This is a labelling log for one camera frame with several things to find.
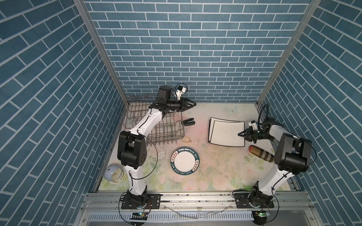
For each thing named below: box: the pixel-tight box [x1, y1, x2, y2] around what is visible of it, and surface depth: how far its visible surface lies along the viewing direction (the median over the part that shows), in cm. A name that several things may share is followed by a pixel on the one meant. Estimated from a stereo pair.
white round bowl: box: [103, 163, 125, 183], surface depth 77 cm
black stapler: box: [181, 117, 196, 127], surface depth 108 cm
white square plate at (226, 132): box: [208, 117, 246, 147], surface depth 99 cm
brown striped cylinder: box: [248, 145, 274, 163], surface depth 92 cm
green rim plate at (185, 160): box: [170, 146, 200, 176], surface depth 87 cm
